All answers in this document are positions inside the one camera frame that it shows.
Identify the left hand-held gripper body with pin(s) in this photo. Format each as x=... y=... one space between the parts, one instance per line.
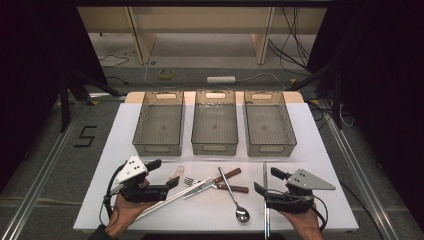
x=131 y=170

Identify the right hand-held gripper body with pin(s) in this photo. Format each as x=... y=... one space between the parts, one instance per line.
x=308 y=181

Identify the metal chopstick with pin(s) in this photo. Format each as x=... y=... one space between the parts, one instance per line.
x=186 y=192
x=265 y=173

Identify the metal spoon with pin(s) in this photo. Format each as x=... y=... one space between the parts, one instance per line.
x=242 y=214

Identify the translucent grey plastic bin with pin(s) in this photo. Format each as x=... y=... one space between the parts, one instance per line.
x=268 y=125
x=160 y=125
x=215 y=125

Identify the person's left hand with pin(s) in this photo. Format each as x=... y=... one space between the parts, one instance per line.
x=125 y=211

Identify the white table cover board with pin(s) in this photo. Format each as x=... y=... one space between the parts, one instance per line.
x=200 y=213

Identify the black metal stand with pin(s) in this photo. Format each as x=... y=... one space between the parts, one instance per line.
x=64 y=100
x=337 y=100

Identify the yellow tape roll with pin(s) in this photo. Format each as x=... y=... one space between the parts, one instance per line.
x=166 y=74

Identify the white power strip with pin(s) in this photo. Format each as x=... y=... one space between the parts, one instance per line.
x=220 y=79

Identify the black curtain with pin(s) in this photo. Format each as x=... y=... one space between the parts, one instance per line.
x=383 y=83
x=30 y=66

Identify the beige wooden shelf unit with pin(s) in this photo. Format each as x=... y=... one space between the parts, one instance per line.
x=200 y=20

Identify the aluminium floor rail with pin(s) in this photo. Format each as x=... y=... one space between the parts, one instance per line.
x=40 y=176
x=363 y=180

